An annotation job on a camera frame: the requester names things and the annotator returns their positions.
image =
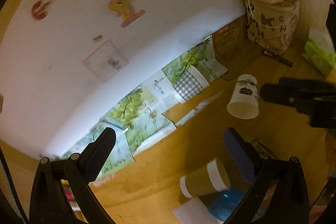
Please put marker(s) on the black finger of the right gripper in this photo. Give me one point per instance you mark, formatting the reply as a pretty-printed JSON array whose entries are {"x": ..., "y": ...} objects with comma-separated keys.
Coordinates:
[{"x": 313, "y": 98}]

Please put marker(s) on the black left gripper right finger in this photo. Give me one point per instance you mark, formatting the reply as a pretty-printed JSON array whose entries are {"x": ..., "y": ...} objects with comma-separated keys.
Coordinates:
[{"x": 289, "y": 202}]

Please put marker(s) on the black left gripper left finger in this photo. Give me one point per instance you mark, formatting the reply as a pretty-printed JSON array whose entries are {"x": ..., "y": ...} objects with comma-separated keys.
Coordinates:
[{"x": 48, "y": 202}]

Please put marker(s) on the grey checked paper cup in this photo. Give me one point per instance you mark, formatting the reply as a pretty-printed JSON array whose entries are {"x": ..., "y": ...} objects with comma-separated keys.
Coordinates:
[{"x": 191, "y": 84}]

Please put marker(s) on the blue plastic cup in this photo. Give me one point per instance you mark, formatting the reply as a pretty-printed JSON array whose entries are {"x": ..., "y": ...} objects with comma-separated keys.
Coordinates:
[{"x": 225, "y": 204}]

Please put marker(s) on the olive green paper cup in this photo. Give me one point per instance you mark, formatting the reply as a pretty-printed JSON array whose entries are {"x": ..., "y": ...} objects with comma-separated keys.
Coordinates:
[{"x": 208, "y": 179}]

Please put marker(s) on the white leaf print paper cup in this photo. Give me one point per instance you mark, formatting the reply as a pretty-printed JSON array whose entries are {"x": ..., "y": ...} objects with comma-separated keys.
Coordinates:
[{"x": 244, "y": 102}]

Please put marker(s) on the white plastic cup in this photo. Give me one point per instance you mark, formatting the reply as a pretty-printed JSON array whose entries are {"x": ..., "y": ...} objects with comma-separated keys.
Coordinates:
[{"x": 194, "y": 212}]

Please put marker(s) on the green tissue pack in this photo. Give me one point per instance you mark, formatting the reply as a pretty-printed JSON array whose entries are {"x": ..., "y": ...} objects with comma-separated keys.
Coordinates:
[{"x": 319, "y": 51}]

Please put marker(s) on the black pen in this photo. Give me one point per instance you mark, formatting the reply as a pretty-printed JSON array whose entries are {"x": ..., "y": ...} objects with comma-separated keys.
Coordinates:
[{"x": 277, "y": 58}]

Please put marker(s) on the letter print fabric bag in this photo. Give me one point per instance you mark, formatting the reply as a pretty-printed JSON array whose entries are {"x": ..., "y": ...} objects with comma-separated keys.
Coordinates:
[{"x": 272, "y": 26}]

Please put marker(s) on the brown drawing card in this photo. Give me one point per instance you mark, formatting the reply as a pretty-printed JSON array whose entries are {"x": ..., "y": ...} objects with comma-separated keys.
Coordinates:
[{"x": 228, "y": 40}]

